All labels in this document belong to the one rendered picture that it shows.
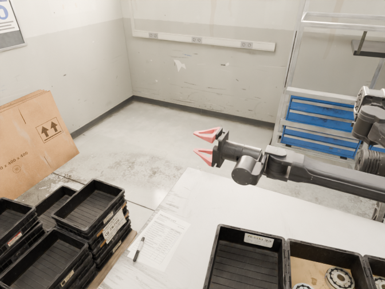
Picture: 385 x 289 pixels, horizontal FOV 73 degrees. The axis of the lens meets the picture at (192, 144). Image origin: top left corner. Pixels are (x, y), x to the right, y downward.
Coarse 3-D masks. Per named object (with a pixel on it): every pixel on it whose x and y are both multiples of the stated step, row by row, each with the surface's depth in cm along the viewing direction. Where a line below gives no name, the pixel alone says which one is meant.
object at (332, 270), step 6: (330, 270) 107; (336, 270) 107; (342, 270) 108; (330, 276) 105; (348, 276) 105; (330, 282) 103; (336, 282) 103; (348, 282) 103; (354, 282) 103; (342, 288) 101; (348, 288) 101
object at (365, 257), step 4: (364, 256) 105; (368, 256) 105; (372, 256) 105; (376, 256) 105; (364, 260) 104; (380, 260) 104; (384, 260) 103; (368, 264) 102; (368, 268) 101; (368, 272) 99; (372, 276) 98; (372, 280) 97; (372, 284) 96; (376, 288) 94
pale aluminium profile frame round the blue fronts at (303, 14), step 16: (304, 0) 209; (304, 16) 242; (320, 16) 264; (336, 16) 259; (352, 16) 254; (368, 16) 248; (384, 16) 243; (384, 32) 198; (288, 64) 238; (288, 80) 246; (288, 96) 319; (304, 128) 261; (320, 128) 254; (272, 144) 288; (288, 144) 282; (336, 160) 266; (352, 160) 261
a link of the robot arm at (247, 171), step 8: (272, 152) 69; (280, 152) 69; (240, 160) 69; (248, 160) 68; (264, 160) 68; (240, 168) 65; (248, 168) 65; (256, 168) 67; (264, 168) 73; (232, 176) 68; (240, 176) 67; (248, 176) 66; (256, 176) 65; (240, 184) 68; (248, 184) 67; (256, 184) 66
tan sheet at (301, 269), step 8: (296, 264) 113; (304, 264) 113; (312, 264) 113; (320, 264) 113; (296, 272) 110; (304, 272) 110; (312, 272) 110; (320, 272) 110; (296, 280) 107; (304, 280) 107; (312, 280) 107; (320, 280) 107; (320, 288) 104; (328, 288) 104
